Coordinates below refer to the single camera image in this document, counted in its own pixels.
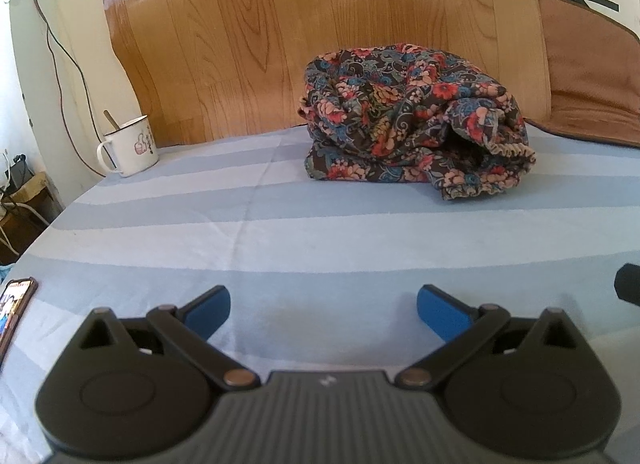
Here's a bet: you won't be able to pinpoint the blue striped bedsheet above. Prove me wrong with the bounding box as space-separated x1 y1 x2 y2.
0 120 640 464

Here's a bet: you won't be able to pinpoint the floral pants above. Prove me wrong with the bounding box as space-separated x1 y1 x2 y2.
297 43 537 203

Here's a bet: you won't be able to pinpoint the cardboard box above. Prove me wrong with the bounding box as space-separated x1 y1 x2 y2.
0 171 64 226

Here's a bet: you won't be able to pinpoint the smartphone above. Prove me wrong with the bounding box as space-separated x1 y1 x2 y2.
0 276 39 366

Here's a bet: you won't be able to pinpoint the dark wall cable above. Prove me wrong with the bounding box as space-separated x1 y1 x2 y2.
26 0 108 178

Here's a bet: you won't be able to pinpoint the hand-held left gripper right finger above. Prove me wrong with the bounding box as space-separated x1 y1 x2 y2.
395 284 578 393

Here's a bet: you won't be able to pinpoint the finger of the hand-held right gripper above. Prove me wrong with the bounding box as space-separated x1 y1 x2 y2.
614 263 640 306

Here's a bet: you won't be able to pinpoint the white cable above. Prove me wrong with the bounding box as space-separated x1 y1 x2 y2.
0 201 51 265

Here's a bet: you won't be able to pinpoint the brown cushion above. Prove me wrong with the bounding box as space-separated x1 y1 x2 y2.
522 0 640 148

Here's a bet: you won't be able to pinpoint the wooden headboard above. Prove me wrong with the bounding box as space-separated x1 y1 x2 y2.
100 0 552 148

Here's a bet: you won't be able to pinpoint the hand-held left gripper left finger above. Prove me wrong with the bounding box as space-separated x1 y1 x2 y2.
75 285 262 391

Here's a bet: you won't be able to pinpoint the white enamel mug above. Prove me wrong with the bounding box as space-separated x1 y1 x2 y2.
96 115 160 178

